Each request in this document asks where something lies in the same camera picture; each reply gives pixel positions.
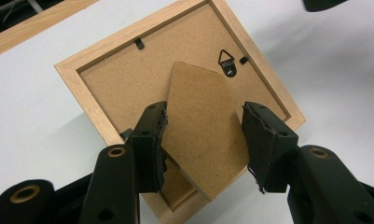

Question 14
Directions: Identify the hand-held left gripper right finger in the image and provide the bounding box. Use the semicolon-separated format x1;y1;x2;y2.
241;101;299;194

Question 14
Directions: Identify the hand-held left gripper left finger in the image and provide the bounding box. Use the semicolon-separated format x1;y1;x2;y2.
125;101;169;194

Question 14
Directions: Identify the grey metal stand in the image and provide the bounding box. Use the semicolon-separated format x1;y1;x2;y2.
0;0;44;15

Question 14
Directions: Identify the wooden picture frame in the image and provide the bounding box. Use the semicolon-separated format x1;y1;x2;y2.
54;0;306;224

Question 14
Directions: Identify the white table cover board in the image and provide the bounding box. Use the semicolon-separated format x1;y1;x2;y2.
0;0;374;224

